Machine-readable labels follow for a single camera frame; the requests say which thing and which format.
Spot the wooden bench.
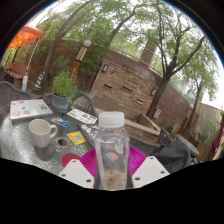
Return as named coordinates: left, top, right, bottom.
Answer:
left=3, top=63, right=28, bottom=89

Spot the dark stickered laptop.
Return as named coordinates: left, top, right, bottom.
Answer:
left=77, top=123, right=101, bottom=149

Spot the small round ring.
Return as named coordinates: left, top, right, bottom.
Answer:
left=54, top=136, right=71, bottom=150

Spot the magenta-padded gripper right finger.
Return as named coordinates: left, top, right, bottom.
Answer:
left=128, top=145, right=171, bottom=190

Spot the clear white-capped plastic bottle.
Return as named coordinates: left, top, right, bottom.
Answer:
left=94, top=111, right=130, bottom=192

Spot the colourful sticker strip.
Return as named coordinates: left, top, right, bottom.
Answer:
left=50, top=116, right=71, bottom=129

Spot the orange patio umbrella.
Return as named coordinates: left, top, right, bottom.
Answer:
left=7, top=25, right=45, bottom=79

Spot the blue yellow striped bollard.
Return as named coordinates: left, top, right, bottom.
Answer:
left=33, top=71, right=46, bottom=91

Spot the black bag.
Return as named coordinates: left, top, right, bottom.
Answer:
left=149, top=139, right=201, bottom=174

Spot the white umbrella base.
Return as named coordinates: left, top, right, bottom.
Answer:
left=21, top=75, right=29, bottom=92

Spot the green plant in blue pot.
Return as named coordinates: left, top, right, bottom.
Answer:
left=50, top=68, right=78, bottom=113

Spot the white ribbed ceramic mug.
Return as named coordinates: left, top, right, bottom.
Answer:
left=28, top=118, right=59, bottom=149

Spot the silver stickered laptop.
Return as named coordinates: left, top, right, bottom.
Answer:
left=9, top=98, right=54, bottom=123

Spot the globe-topped wooden lamp post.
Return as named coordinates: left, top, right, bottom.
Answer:
left=69, top=39, right=93, bottom=81

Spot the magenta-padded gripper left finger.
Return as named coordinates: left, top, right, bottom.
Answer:
left=58, top=147, right=98, bottom=190

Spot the yellow square card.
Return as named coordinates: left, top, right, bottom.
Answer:
left=66, top=130, right=88, bottom=146

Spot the grey utility box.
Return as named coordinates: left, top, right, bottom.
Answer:
left=152, top=108, right=162, bottom=120

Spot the small round dark table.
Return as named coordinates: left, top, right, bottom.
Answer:
left=175, top=133, right=200, bottom=158

